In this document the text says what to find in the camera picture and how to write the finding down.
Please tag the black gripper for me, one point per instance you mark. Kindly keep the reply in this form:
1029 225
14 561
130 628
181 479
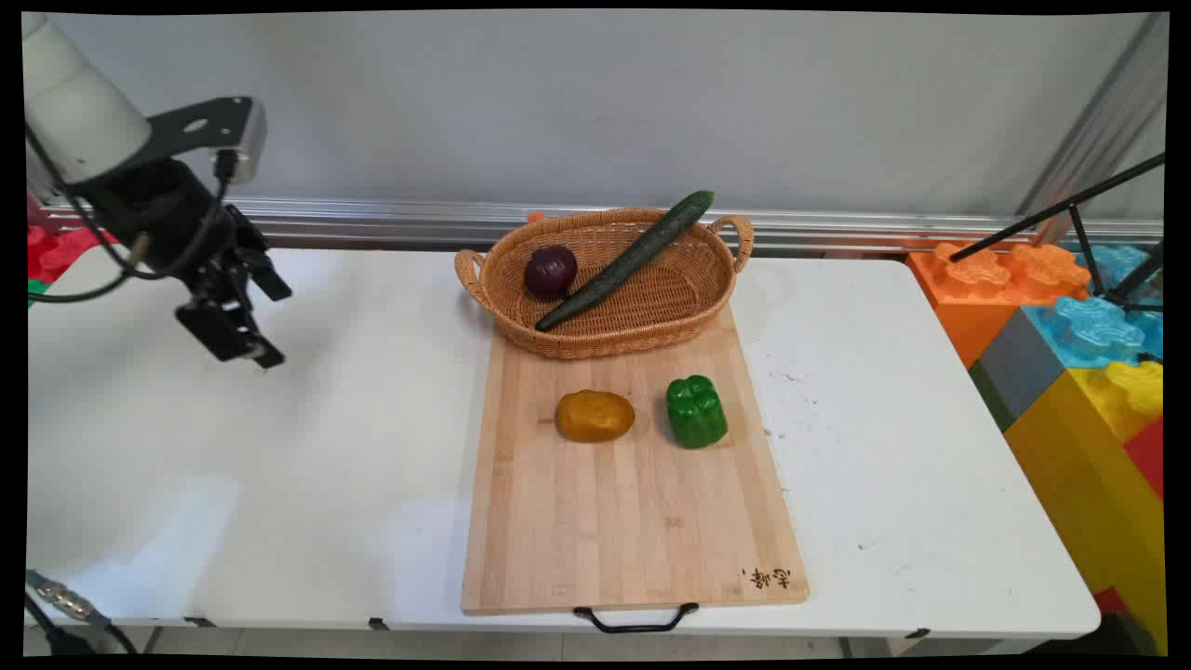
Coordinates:
163 219

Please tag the long green cucumber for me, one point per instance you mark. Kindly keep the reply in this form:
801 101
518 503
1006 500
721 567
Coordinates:
633 259

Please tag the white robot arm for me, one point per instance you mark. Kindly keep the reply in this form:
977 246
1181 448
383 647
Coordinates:
79 112

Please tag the red toy block pile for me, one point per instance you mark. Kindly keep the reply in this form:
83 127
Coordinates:
56 251

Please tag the green toy block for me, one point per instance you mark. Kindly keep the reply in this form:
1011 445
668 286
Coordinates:
33 290

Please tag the dark red onion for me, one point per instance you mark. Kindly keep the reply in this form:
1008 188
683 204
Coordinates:
550 272

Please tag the brown potato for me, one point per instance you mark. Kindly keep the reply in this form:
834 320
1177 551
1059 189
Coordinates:
595 416

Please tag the woven wicker basket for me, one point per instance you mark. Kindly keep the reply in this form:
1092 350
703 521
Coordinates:
642 312

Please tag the wooden cutting board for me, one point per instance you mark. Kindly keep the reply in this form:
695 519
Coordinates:
633 521

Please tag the green bell pepper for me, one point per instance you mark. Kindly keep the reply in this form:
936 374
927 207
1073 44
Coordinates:
696 412

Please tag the orange toy building block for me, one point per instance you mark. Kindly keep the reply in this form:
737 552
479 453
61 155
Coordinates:
968 298

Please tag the grey toy building block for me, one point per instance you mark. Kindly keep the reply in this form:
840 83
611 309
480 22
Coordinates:
1019 368

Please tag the black tripod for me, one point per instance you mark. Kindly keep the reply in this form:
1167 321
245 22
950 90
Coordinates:
1079 200

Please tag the blue toy building block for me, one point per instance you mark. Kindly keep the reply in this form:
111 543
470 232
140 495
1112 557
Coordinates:
1089 330

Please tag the yellow toy building block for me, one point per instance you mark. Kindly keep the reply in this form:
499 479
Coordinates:
1089 484

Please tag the red toy building block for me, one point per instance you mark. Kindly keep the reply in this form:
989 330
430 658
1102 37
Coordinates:
1146 456

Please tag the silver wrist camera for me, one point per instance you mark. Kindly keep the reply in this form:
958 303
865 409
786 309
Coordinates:
249 140

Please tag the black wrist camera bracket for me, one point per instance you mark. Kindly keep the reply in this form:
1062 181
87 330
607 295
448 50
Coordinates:
200 126

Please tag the aluminium rail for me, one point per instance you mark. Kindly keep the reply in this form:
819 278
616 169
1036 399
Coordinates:
837 228

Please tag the aluminium frame post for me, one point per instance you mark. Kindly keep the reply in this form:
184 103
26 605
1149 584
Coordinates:
1107 112

